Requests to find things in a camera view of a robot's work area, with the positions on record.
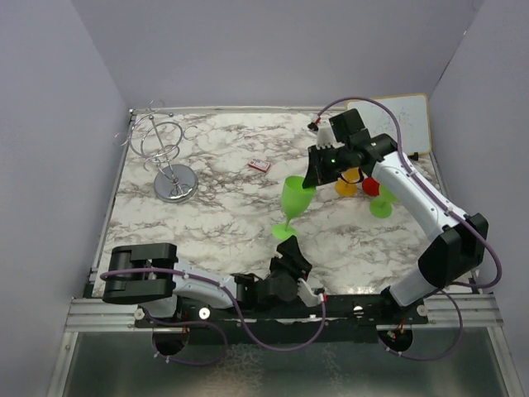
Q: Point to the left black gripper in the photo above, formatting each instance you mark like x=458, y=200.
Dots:
x=292, y=260

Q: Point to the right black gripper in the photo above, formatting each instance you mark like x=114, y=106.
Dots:
x=316, y=174

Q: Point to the orange wine glass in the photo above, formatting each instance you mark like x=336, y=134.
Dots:
x=346, y=185

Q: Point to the green wine glass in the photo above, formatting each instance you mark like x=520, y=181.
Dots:
x=382, y=205
x=295, y=200

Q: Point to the red wine glass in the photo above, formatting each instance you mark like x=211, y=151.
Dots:
x=370, y=187

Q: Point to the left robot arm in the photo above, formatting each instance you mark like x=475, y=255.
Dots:
x=140, y=274

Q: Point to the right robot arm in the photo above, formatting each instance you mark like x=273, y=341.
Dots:
x=456, y=238

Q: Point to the chrome wine glass rack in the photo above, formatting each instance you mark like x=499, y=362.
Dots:
x=155, y=136

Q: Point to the small red white box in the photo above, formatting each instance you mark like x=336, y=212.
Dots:
x=260, y=165

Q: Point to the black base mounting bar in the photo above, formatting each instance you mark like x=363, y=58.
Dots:
x=349, y=318

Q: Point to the small whiteboard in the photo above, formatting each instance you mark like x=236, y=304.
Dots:
x=412, y=113

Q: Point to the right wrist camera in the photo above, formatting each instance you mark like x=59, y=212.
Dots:
x=324, y=133

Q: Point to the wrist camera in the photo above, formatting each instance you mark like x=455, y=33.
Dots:
x=308, y=296
x=324, y=133

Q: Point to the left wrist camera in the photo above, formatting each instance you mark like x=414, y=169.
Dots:
x=308, y=296

